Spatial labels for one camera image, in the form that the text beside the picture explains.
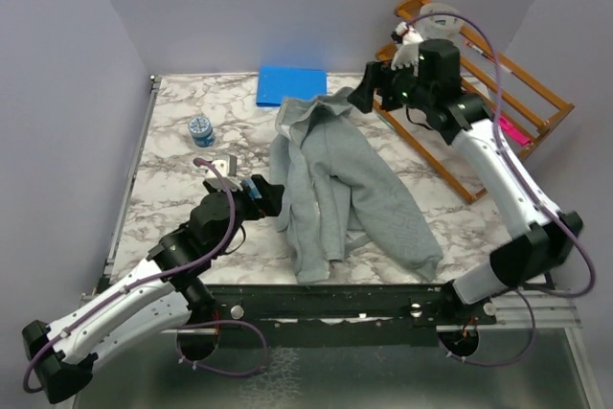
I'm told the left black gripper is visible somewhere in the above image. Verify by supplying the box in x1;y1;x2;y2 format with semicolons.
204;174;284;258

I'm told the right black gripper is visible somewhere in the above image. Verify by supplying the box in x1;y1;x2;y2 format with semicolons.
346;56;432;114

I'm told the grey zip jacket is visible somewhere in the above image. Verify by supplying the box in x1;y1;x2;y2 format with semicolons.
269;87;443;284

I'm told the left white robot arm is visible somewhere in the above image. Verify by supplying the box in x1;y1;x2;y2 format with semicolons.
22;170;284;404

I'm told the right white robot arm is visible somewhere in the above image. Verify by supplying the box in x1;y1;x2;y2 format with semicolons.
348;39;583;324

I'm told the blue binder folder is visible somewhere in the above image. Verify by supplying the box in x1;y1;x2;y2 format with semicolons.
255;66;328;107

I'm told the blue upright jar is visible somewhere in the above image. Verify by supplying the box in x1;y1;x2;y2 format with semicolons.
188;116;216;148

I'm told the clear tape roll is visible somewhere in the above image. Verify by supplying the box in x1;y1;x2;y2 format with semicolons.
416;3;465;40

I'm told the red white pen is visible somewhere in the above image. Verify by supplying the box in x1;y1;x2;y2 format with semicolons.
464;39;513;74

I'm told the wooden tiered rack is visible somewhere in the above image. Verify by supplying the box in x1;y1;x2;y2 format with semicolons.
373;0;576;204

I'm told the pink highlighter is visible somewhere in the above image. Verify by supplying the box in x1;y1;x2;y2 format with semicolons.
499;117;532;147

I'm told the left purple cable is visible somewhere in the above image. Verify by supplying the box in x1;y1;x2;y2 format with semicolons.
21;157;237;395

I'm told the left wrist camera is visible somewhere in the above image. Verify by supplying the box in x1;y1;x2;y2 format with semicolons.
203;154;239;192

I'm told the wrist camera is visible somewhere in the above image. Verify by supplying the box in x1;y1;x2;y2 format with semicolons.
203;154;239;192
391;23;423;70

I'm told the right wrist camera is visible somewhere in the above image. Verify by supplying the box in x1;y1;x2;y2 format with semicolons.
391;23;423;70

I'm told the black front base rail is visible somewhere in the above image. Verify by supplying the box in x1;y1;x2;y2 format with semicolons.
157;283;499;349

